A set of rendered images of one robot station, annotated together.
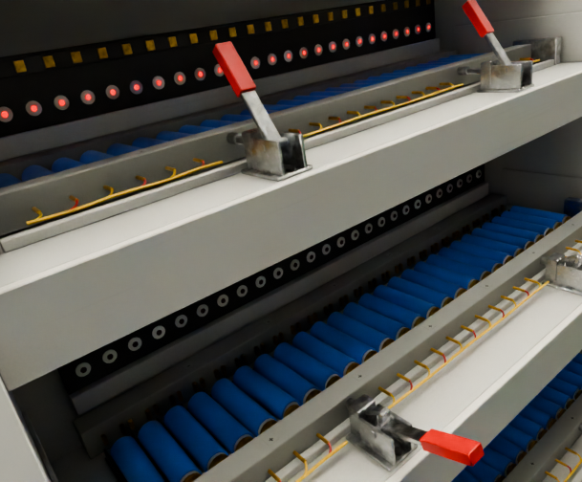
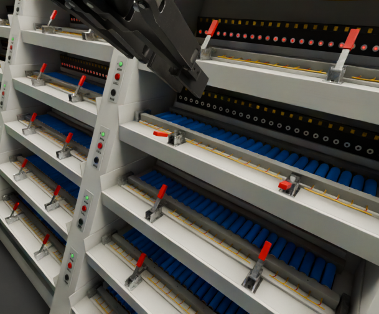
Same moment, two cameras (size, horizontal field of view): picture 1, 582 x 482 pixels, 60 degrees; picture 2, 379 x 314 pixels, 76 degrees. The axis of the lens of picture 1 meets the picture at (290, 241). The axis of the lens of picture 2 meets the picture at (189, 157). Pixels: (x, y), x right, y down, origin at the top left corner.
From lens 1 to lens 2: 0.55 m
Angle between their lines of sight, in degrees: 63
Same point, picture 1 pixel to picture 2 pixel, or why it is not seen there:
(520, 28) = not seen: outside the picture
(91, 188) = not seen: hidden behind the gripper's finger
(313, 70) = (310, 51)
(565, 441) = (249, 250)
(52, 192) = not seen: hidden behind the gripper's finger
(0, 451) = (129, 73)
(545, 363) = (231, 182)
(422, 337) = (216, 141)
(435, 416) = (188, 150)
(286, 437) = (168, 124)
